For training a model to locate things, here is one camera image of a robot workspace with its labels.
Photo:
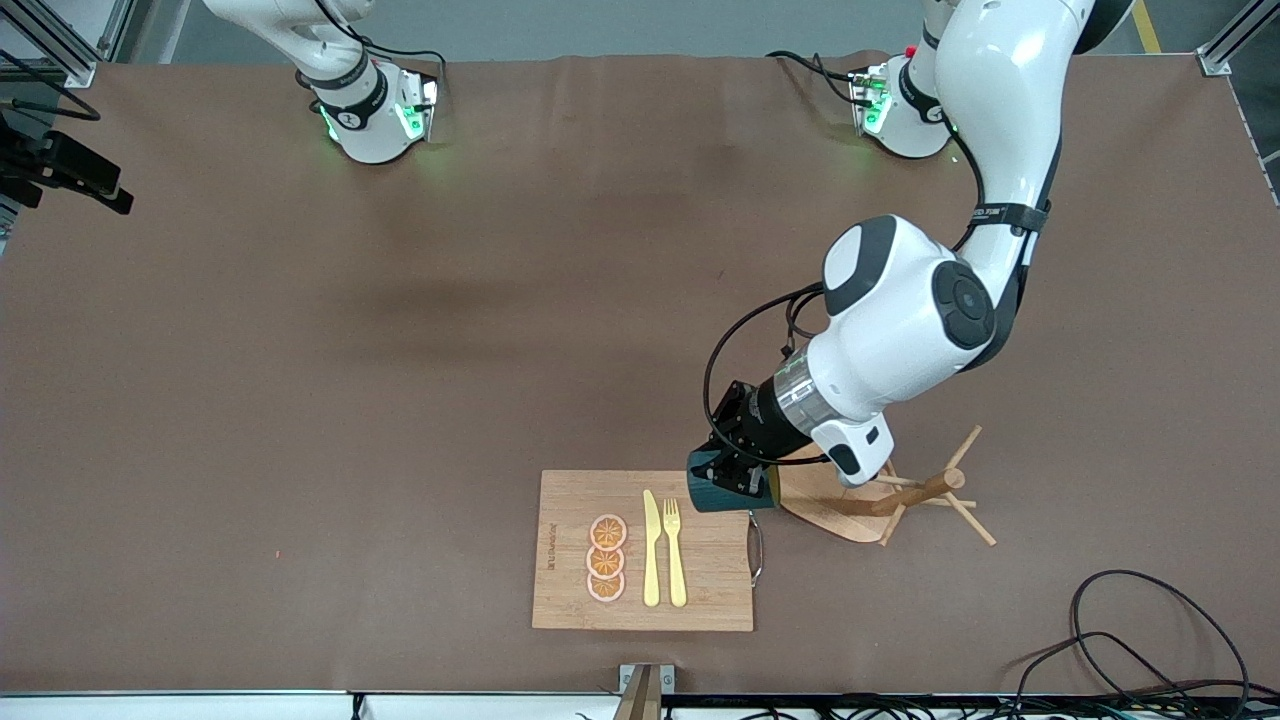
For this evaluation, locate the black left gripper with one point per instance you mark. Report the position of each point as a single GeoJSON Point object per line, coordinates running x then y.
{"type": "Point", "coordinates": [771, 415]}

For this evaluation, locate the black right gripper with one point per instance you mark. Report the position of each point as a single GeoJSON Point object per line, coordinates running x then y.
{"type": "Point", "coordinates": [68, 165]}

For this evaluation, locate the dark green ribbed cup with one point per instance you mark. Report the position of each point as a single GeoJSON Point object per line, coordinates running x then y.
{"type": "Point", "coordinates": [715, 500]}

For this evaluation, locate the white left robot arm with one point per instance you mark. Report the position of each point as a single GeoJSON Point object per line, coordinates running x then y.
{"type": "Point", "coordinates": [900, 320]}

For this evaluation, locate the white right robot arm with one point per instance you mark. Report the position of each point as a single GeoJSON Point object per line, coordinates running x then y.
{"type": "Point", "coordinates": [370, 120]}

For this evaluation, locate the wooden mug rack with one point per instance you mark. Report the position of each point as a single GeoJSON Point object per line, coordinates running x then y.
{"type": "Point", "coordinates": [850, 510]}

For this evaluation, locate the yellow plastic fork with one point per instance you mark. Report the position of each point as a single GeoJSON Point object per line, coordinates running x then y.
{"type": "Point", "coordinates": [676, 560]}

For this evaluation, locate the yellow plastic knife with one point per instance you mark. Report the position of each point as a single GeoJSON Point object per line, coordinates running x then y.
{"type": "Point", "coordinates": [651, 550]}

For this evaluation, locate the three orange slices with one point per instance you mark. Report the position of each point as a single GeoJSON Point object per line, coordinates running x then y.
{"type": "Point", "coordinates": [608, 531]}

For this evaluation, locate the wooden cutting board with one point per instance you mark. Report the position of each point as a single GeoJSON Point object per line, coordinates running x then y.
{"type": "Point", "coordinates": [570, 520]}

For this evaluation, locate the brown table cover sheet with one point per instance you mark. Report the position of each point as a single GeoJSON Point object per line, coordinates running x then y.
{"type": "Point", "coordinates": [300, 450]}

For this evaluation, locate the aluminium frame post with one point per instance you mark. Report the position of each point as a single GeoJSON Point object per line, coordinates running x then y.
{"type": "Point", "coordinates": [1230, 45]}
{"type": "Point", "coordinates": [60, 50]}

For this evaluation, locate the metal table edge bracket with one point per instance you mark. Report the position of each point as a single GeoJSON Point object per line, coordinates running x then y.
{"type": "Point", "coordinates": [645, 690]}

